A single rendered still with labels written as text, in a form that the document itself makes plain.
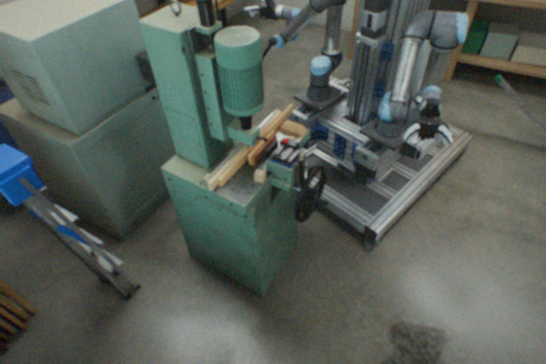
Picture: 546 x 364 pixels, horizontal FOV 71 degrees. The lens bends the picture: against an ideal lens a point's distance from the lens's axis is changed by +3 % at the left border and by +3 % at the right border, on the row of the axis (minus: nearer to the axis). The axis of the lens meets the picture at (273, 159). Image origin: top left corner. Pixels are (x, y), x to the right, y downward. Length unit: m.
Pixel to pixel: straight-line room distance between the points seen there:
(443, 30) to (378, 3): 0.35
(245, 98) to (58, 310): 1.76
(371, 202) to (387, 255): 0.35
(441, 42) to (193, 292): 1.88
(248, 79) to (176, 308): 1.48
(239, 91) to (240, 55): 0.15
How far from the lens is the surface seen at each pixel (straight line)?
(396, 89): 1.72
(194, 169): 1.92
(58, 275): 2.82
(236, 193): 1.64
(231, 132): 1.72
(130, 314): 2.49
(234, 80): 1.46
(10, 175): 1.72
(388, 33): 2.07
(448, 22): 1.78
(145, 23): 1.62
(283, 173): 1.67
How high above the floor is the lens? 2.12
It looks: 44 degrees down
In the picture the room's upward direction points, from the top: 2 degrees counter-clockwise
